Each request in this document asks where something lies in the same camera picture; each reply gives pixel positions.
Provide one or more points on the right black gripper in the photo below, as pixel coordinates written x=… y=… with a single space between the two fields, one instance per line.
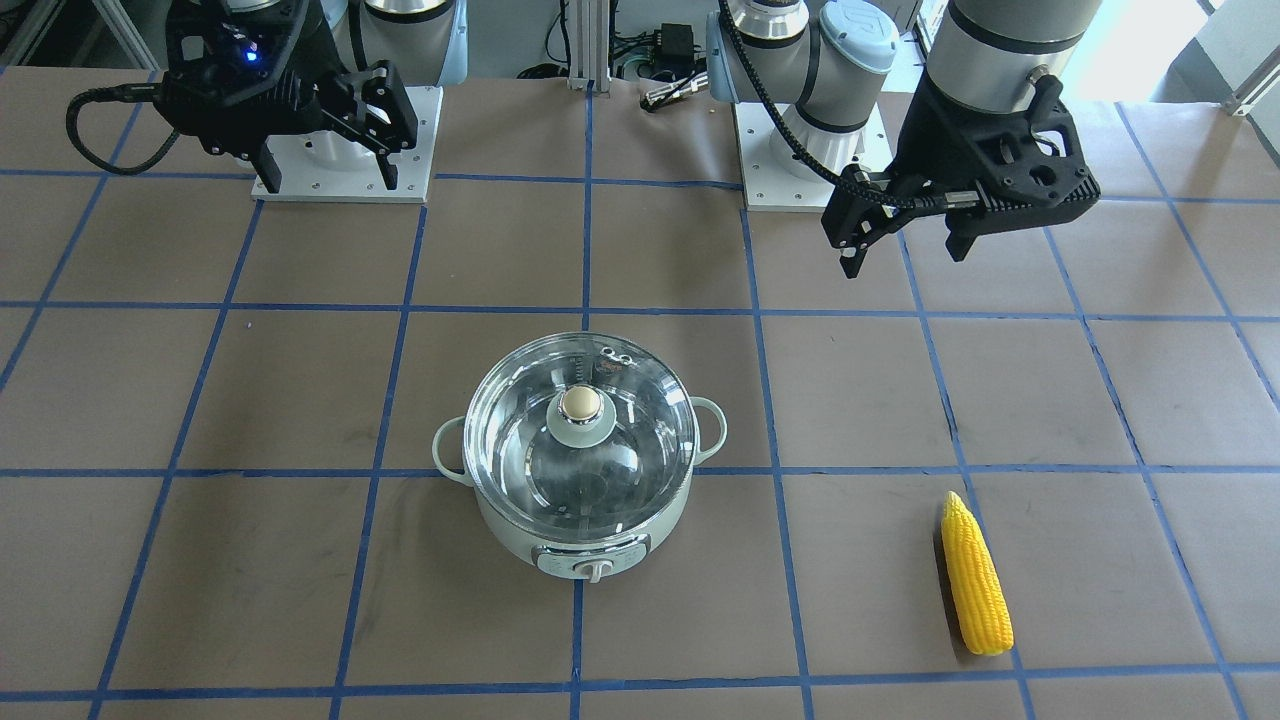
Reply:
x=306 y=48

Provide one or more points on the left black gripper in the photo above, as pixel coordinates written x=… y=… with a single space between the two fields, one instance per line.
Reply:
x=926 y=140

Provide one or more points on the yellow corn cob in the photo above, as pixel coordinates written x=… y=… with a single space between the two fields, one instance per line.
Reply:
x=979 y=600

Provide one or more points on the glass pot lid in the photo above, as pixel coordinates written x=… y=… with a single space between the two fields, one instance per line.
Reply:
x=581 y=436

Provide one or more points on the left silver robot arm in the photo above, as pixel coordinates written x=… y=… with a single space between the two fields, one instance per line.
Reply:
x=818 y=75

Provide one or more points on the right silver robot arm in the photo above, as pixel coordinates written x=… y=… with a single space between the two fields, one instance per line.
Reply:
x=425 y=40

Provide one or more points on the pale green electric pot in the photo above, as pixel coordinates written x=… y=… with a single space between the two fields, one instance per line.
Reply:
x=586 y=562

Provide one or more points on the black power adapter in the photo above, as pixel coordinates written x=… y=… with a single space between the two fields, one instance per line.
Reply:
x=674 y=45

